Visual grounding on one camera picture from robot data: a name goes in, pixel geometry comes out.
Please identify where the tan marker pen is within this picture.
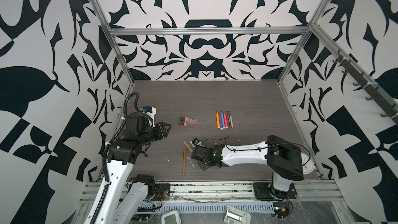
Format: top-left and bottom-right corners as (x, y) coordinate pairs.
(183, 141), (193, 153)

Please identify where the purple marker pen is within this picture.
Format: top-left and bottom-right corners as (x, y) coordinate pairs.
(218, 113), (223, 130)

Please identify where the blue marker pen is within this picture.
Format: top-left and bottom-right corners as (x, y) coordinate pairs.
(221, 112), (226, 129)

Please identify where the orange marker pen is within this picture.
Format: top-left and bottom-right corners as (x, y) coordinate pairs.
(216, 112), (220, 129)

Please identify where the pink marker pen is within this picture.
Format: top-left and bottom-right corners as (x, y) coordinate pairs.
(223, 112), (229, 129)

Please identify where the dark brown marker pen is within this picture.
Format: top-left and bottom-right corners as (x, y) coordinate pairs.
(227, 111), (232, 128)

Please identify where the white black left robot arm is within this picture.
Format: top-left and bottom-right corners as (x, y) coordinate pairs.
(85, 92), (172, 224)

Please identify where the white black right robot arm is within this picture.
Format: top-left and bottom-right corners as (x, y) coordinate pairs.
(191, 135), (315, 201)

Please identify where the white handheld device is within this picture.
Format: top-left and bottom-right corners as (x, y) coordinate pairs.
(161, 210), (182, 224)

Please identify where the small electronics board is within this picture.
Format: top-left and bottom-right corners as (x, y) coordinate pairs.
(273, 202), (293, 219)

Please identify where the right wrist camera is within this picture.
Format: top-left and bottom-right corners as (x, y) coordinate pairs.
(190, 138), (202, 147)

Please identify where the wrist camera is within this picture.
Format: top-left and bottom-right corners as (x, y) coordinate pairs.
(190, 138), (202, 147)
(142, 106), (157, 127)

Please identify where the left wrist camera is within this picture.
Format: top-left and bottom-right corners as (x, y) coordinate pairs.
(142, 106), (157, 127)

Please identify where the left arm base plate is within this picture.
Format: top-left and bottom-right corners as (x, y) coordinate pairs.
(152, 183), (171, 201)

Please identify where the silver metal bracket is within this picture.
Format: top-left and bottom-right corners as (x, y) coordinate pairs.
(223, 205), (251, 224)

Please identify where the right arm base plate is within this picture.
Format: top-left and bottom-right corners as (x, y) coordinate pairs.
(253, 183), (297, 201)

